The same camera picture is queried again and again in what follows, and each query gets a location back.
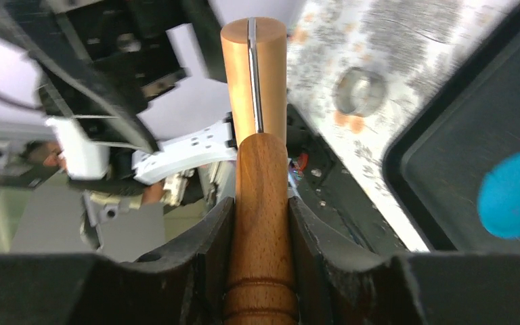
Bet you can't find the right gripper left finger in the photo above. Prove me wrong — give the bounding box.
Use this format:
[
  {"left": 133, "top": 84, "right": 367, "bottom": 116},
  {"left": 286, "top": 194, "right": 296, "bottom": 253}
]
[{"left": 0, "top": 198, "right": 234, "bottom": 324}]

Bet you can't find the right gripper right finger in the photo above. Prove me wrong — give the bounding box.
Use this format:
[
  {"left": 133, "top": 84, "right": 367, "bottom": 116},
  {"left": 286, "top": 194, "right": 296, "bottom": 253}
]
[{"left": 288, "top": 197, "right": 520, "bottom": 324}]

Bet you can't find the wooden dough roller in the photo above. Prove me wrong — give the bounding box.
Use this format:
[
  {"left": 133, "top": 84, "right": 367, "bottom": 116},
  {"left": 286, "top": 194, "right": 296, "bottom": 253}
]
[{"left": 221, "top": 17, "right": 299, "bottom": 324}]

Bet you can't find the blue dough piece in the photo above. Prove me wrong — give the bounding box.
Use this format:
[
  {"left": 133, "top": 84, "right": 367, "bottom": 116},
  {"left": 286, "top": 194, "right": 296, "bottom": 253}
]
[{"left": 477, "top": 152, "right": 520, "bottom": 239}]

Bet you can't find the black plastic tray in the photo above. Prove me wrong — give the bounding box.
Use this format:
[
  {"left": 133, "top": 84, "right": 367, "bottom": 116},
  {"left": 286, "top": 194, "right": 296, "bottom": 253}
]
[{"left": 383, "top": 5, "right": 520, "bottom": 253}]

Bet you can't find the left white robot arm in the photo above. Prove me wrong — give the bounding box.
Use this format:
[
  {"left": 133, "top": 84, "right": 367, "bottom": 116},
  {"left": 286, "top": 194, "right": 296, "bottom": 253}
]
[{"left": 0, "top": 1, "right": 236, "bottom": 201}]

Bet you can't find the small glass bowl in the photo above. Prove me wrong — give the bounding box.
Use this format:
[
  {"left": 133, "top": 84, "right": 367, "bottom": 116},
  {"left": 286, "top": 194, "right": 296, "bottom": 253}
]
[{"left": 333, "top": 67, "right": 387, "bottom": 117}]

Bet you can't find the floral tablecloth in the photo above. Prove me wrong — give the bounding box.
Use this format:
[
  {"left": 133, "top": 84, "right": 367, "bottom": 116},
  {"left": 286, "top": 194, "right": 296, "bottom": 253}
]
[{"left": 287, "top": 0, "right": 516, "bottom": 251}]

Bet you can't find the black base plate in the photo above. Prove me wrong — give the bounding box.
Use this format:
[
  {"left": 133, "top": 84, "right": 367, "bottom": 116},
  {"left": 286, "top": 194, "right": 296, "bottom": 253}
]
[{"left": 287, "top": 104, "right": 406, "bottom": 255}]

